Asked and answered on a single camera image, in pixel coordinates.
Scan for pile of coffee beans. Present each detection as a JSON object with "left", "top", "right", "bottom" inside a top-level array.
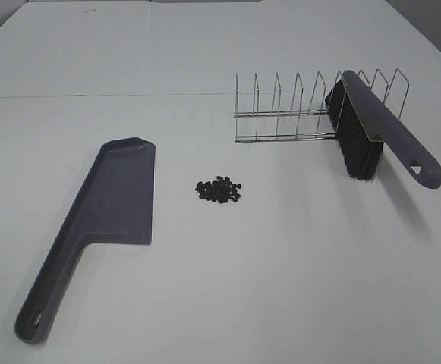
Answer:
[{"left": 194, "top": 176, "right": 242, "bottom": 204}]

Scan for purple plastic dustpan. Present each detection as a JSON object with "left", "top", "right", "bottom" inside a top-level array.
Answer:
[{"left": 14, "top": 137, "right": 156, "bottom": 344}]

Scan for purple hand brush black bristles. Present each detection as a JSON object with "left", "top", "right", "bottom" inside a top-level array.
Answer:
[{"left": 325, "top": 70, "right": 441, "bottom": 189}]

